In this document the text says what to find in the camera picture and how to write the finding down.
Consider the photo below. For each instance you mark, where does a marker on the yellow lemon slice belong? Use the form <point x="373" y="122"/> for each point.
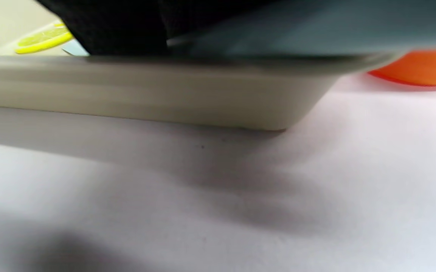
<point x="40" y="39"/>

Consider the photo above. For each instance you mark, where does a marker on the beige food tray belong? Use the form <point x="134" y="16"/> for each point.
<point x="146" y="94"/>

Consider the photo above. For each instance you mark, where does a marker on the person's right hand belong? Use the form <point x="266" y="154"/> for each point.
<point x="119" y="26"/>

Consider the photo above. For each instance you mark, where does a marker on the orange plastic cup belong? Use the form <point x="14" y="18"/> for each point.
<point x="422" y="68"/>

